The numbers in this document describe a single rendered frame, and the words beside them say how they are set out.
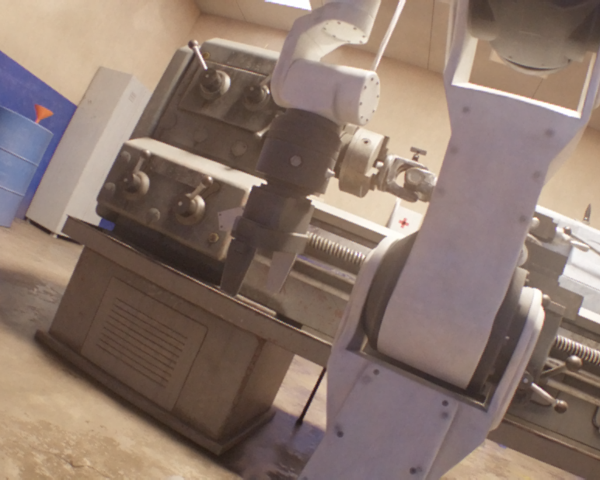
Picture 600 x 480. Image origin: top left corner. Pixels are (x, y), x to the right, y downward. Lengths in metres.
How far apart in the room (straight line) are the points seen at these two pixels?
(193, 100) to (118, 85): 3.34
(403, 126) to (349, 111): 4.60
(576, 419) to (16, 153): 3.87
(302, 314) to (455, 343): 1.02
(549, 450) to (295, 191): 1.03
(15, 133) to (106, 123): 1.22
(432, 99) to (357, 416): 4.93
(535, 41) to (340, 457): 0.44
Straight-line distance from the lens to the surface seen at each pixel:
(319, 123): 0.53
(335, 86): 0.52
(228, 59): 1.76
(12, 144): 3.96
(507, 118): 0.49
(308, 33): 0.57
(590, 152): 5.45
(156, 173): 1.51
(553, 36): 0.49
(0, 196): 3.99
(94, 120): 4.98
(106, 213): 1.74
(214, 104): 1.66
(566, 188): 5.20
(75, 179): 4.84
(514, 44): 0.52
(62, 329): 1.74
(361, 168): 1.62
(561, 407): 1.26
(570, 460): 1.37
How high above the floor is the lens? 0.57
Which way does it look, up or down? 5 degrees up
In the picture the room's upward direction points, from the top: 24 degrees clockwise
